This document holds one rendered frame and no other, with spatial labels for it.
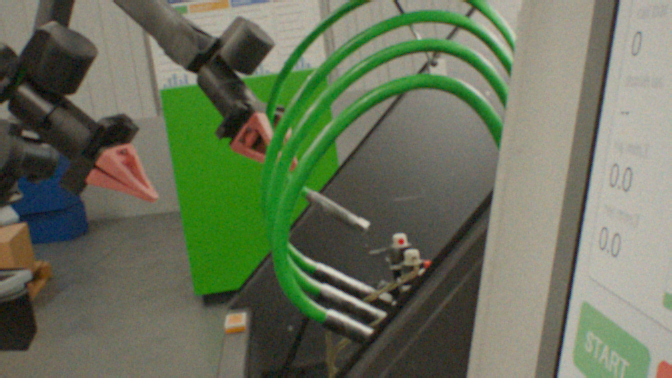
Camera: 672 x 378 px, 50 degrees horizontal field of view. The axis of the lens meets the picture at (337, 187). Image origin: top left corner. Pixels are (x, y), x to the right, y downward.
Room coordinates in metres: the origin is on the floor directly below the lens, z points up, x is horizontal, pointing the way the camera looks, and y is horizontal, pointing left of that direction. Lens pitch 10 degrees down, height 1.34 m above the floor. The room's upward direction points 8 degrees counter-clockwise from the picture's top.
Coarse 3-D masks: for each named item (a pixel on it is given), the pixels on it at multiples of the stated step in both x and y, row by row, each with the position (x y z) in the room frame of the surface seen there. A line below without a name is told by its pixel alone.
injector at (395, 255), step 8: (392, 248) 0.87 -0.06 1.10; (400, 248) 0.86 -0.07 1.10; (408, 248) 0.87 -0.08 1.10; (392, 256) 0.87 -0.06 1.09; (400, 256) 0.86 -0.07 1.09; (392, 264) 0.87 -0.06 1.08; (392, 272) 0.87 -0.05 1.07; (400, 272) 0.86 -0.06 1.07; (392, 288) 0.87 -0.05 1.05; (392, 296) 0.87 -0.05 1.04; (400, 296) 0.87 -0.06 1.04
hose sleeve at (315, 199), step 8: (312, 192) 0.99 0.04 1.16; (312, 200) 0.99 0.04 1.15; (320, 200) 0.98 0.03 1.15; (328, 200) 0.99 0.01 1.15; (320, 208) 0.99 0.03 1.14; (328, 208) 0.98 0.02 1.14; (336, 208) 0.98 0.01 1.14; (336, 216) 0.98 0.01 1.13; (344, 216) 0.97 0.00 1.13; (352, 216) 0.97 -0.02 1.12; (352, 224) 0.97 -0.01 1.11
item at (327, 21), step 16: (352, 0) 0.96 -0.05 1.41; (368, 0) 0.95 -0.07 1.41; (464, 0) 0.91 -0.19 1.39; (480, 0) 0.91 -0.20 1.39; (336, 16) 0.97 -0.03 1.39; (496, 16) 0.90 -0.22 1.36; (320, 32) 0.98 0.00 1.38; (512, 32) 0.90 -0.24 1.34; (304, 48) 0.98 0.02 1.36; (512, 48) 0.90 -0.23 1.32; (288, 64) 0.99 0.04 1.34; (272, 96) 1.00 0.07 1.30; (272, 112) 1.00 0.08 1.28; (272, 128) 1.01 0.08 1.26; (288, 176) 1.00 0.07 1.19; (304, 192) 0.99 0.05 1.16
